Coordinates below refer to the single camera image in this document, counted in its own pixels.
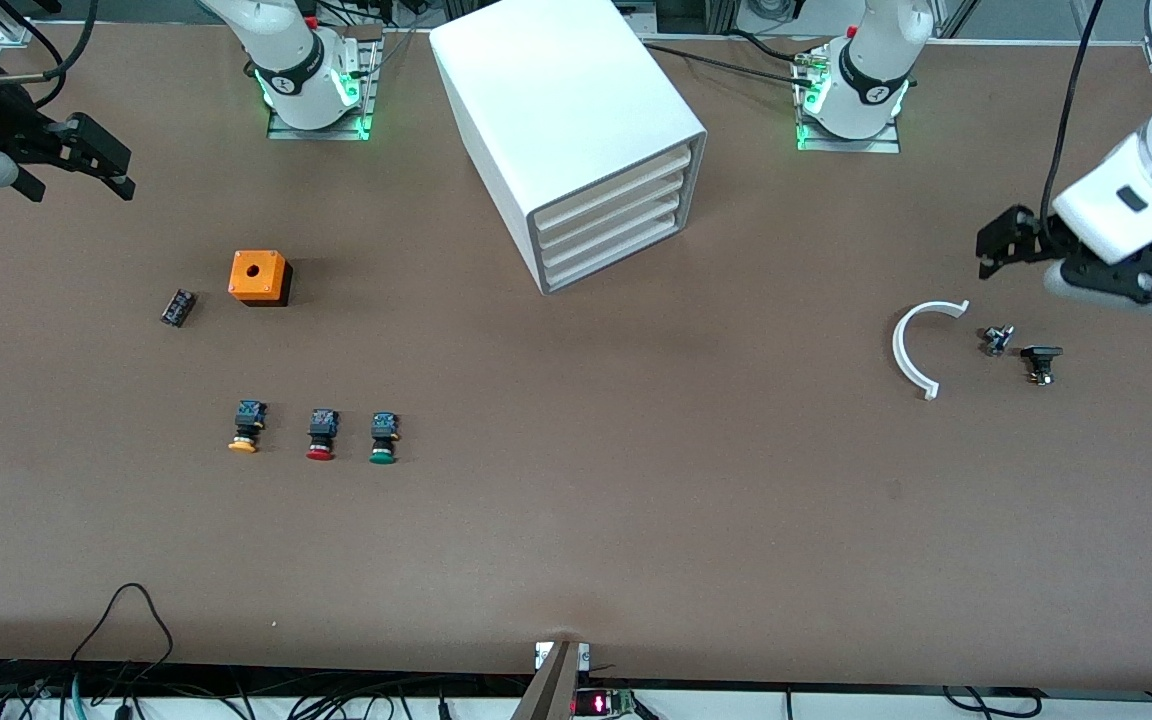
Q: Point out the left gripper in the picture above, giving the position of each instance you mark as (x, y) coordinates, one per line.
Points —
(1028, 238)

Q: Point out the green mushroom push button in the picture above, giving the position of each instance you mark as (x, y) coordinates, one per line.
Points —
(384, 432)

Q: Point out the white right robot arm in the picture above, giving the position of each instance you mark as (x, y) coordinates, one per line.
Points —
(286, 60)

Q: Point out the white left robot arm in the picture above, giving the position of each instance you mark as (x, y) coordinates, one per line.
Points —
(871, 70)

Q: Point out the yellow mushroom push button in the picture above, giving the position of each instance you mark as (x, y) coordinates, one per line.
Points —
(248, 420)

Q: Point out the red mushroom push button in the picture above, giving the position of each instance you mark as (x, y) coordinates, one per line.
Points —
(322, 430)

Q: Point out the black cylindrical capacitor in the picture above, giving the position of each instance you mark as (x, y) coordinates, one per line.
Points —
(178, 307)

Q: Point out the small device with red display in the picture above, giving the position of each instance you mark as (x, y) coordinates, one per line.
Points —
(591, 705)

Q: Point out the small silver switch part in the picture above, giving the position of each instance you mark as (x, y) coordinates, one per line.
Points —
(996, 340)

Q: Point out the small black switch part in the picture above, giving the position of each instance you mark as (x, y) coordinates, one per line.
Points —
(1041, 355)

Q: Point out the aluminium frame profile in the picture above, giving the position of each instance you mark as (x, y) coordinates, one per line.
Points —
(6, 28)

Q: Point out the white curved plastic bracket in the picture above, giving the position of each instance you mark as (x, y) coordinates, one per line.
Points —
(901, 350)

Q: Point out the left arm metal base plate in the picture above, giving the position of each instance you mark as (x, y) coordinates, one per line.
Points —
(876, 146)

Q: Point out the orange button enclosure box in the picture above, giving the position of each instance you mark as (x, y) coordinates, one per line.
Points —
(271, 268)

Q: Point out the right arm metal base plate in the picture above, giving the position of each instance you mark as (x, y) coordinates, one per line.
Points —
(336, 132)

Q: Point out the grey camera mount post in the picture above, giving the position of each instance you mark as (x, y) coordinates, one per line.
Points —
(551, 690)

